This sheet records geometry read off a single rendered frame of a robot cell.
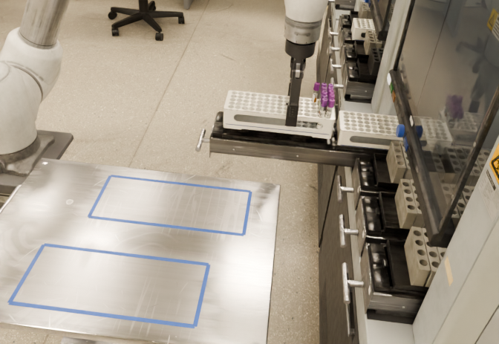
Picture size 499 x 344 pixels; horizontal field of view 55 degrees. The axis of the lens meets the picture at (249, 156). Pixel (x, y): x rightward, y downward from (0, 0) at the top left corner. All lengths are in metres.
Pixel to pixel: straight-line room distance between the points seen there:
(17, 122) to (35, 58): 0.20
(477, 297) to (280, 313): 1.18
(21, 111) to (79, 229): 0.44
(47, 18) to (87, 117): 1.56
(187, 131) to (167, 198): 1.65
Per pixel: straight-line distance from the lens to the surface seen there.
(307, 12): 1.15
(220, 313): 0.92
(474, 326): 0.90
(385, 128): 1.37
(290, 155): 1.34
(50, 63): 1.52
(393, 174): 1.22
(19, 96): 1.40
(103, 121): 2.90
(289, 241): 2.16
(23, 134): 1.44
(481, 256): 0.78
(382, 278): 1.03
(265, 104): 1.33
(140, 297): 0.95
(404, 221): 1.10
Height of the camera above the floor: 1.59
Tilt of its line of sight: 38 degrees down
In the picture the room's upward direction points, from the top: 4 degrees clockwise
